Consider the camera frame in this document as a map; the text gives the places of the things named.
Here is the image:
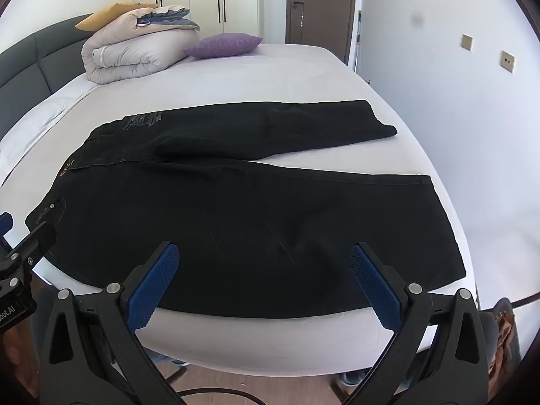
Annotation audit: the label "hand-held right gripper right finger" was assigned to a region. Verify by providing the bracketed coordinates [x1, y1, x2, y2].
[341, 242, 491, 405]

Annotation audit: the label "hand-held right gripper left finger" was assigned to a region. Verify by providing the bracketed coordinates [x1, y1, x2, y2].
[38, 242, 187, 405]

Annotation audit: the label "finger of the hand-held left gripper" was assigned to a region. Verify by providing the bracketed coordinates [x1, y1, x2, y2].
[0, 221, 57, 291]
[0, 213, 16, 242]

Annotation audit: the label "black pants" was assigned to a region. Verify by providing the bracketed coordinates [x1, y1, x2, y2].
[25, 100, 467, 319]

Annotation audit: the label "white pillow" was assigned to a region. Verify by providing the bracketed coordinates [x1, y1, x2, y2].
[0, 93, 91, 186]

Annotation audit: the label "grey padded headboard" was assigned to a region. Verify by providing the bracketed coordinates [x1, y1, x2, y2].
[0, 13, 99, 141]

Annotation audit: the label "folded beige duvet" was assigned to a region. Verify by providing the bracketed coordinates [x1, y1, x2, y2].
[81, 5, 201, 85]

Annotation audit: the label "white bed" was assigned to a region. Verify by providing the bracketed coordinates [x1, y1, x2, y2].
[0, 43, 479, 377]

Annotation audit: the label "yellow pillow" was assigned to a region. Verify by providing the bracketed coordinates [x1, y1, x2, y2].
[75, 2, 158, 32]

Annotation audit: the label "purple pillow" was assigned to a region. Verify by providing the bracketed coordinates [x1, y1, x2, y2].
[183, 33, 263, 60]

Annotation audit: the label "white wardrobe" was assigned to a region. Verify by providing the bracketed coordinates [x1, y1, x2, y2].
[134, 0, 260, 44]

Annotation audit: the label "brown door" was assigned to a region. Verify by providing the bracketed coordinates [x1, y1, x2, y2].
[286, 0, 357, 45]

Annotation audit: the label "black floor cable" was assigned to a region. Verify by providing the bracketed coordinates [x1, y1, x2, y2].
[176, 387, 264, 405]

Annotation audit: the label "mop handle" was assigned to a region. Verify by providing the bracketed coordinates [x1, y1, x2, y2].
[353, 9, 362, 72]

